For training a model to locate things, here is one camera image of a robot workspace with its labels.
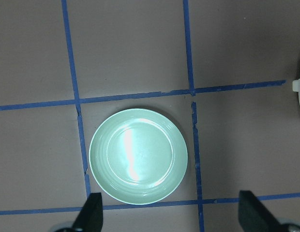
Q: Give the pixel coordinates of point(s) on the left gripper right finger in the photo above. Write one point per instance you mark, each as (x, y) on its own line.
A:
(253, 216)

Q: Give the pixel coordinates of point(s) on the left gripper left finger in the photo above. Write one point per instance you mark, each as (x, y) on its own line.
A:
(90, 218)

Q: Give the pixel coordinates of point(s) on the green plate near left arm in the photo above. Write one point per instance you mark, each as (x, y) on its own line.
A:
(138, 156)

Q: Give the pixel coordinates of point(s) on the brown paper table cover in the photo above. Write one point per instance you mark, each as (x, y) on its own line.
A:
(221, 70)

